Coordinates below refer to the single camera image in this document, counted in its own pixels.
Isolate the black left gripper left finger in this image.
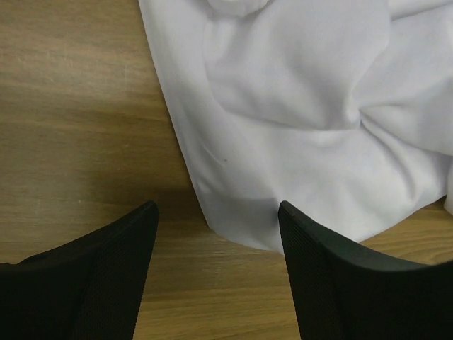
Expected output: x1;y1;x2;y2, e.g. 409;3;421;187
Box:
1;201;159;339

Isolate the white t shirt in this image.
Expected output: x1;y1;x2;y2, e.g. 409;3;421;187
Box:
139;0;452;252

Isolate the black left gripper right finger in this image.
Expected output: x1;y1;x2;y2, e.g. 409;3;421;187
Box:
278;201;452;340

